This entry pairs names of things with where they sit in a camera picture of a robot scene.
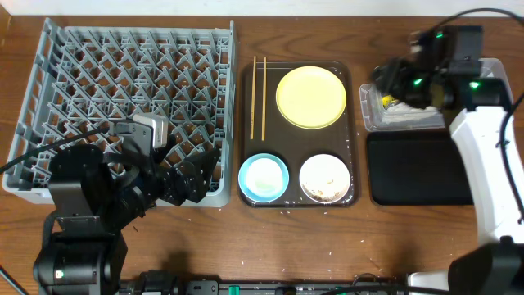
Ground green orange snack wrapper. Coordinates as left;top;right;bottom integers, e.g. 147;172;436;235
381;95;397;109

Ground white napkin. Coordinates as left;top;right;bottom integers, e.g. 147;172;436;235
382;102;445;129

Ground wooden chopstick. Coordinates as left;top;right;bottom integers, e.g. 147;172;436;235
250;56;257;140
261;57;267;141

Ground white pink bowl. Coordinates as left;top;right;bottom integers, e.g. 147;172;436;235
299;154;351;204

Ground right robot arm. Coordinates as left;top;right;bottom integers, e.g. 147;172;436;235
371;25;523;294

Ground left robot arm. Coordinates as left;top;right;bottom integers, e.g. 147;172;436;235
34;145;220;294

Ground black waste tray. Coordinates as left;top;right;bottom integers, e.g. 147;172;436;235
366;130;473;206

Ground grey dishwasher rack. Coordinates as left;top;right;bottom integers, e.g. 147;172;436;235
2;20;237;207

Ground clear plastic bin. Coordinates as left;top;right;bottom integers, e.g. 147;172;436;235
359;58;513;132

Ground light blue bowl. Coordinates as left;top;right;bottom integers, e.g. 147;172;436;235
237;153;290;203

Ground dark brown serving tray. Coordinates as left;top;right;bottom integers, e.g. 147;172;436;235
237;61;360;208

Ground yellow round plate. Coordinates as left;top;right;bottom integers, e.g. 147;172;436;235
276;66;347;129

